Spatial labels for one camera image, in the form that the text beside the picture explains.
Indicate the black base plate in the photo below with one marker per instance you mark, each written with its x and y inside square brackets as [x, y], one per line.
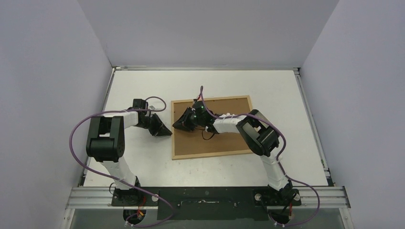
[209, 203]

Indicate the wooden picture frame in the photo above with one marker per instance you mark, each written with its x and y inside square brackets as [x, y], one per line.
[212, 155]

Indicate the brown backing board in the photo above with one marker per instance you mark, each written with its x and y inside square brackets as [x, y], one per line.
[221, 142]

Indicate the aluminium rail front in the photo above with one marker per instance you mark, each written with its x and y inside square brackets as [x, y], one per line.
[89, 198]

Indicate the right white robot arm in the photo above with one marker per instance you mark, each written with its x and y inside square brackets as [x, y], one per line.
[260, 137]

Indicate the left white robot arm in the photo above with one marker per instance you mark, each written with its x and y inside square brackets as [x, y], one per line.
[106, 145]

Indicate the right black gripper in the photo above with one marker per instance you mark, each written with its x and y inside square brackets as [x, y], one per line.
[191, 119]

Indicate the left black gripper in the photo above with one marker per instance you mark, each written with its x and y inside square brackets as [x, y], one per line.
[160, 129]

